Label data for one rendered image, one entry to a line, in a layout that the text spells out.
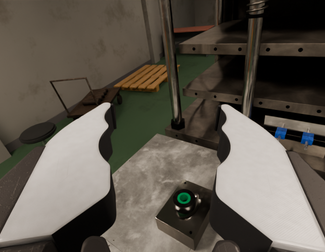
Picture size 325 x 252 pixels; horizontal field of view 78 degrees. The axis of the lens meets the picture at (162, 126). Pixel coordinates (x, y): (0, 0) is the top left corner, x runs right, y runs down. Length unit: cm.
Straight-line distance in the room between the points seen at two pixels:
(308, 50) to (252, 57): 20
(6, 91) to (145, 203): 278
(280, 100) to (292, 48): 23
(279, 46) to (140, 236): 91
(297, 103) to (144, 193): 78
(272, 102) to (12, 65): 310
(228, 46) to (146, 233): 86
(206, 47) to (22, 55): 281
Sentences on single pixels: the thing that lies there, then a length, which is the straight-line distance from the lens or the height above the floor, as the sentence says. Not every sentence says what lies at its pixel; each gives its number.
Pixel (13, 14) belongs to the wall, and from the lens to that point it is 351.
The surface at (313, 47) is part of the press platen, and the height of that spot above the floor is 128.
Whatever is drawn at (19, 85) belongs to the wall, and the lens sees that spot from 343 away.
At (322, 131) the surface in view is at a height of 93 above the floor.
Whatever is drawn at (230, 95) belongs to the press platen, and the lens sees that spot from 112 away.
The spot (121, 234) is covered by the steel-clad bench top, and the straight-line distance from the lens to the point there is 86.
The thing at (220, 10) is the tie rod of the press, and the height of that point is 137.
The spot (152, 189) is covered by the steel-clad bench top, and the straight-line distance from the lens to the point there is 94.
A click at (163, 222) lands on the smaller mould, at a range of 76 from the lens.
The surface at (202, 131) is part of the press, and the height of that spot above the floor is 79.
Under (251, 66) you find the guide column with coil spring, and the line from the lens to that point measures 99.
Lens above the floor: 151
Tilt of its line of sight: 32 degrees down
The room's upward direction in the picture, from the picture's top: 9 degrees counter-clockwise
